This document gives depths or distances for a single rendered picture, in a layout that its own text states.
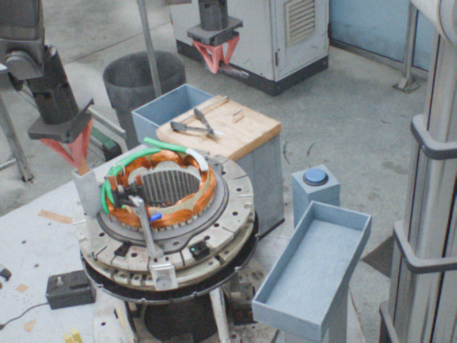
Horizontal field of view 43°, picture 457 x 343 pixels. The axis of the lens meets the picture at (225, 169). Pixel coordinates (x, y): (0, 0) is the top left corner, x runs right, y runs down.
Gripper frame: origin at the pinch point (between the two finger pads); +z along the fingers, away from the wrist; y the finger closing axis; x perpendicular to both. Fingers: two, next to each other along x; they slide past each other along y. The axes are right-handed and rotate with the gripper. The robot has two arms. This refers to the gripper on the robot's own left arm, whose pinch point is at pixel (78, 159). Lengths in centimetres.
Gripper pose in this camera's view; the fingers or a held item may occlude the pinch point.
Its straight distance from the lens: 97.1
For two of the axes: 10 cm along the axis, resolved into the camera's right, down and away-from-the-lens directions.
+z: 1.4, 7.6, 6.4
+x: 9.5, 0.8, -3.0
